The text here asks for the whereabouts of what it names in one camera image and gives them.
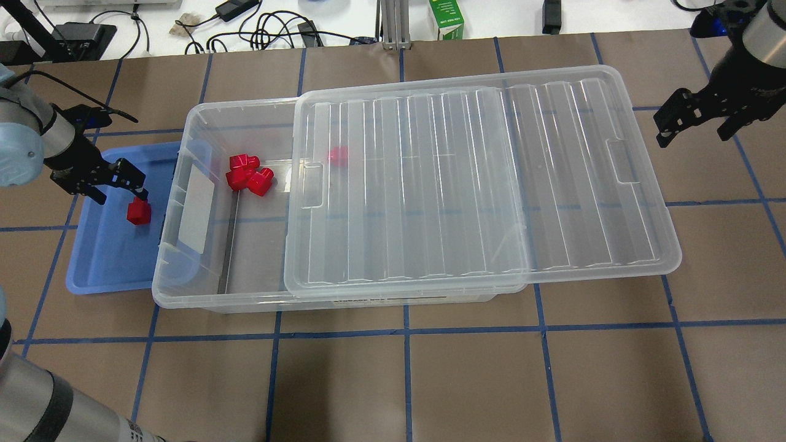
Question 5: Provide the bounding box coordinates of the blue plastic tray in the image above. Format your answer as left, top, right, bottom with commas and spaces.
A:
66, 142, 180, 295

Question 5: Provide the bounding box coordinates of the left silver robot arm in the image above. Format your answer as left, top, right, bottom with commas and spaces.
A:
1, 66, 162, 441

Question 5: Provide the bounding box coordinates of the black power adapter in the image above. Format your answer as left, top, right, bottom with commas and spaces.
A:
214, 0, 260, 22

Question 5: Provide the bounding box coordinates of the aluminium frame post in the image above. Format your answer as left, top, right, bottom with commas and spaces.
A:
376, 1, 411, 50

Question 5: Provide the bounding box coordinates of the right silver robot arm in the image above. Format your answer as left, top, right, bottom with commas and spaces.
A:
653, 1, 785, 148

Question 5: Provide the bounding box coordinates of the red block in box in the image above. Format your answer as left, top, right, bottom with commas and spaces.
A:
228, 153, 261, 171

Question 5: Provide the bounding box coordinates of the clear plastic box lid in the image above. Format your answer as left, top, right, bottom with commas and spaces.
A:
283, 64, 682, 300

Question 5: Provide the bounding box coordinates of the green white carton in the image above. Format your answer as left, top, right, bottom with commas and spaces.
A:
427, 0, 465, 41

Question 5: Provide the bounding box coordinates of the clear plastic storage box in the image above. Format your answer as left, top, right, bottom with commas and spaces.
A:
152, 93, 527, 314

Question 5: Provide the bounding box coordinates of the black cable bundle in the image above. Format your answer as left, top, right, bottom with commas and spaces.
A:
184, 9, 369, 55

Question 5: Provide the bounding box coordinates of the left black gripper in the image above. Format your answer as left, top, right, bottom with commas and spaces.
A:
44, 106, 149, 205

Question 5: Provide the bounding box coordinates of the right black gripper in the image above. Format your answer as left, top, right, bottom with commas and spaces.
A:
653, 44, 785, 149

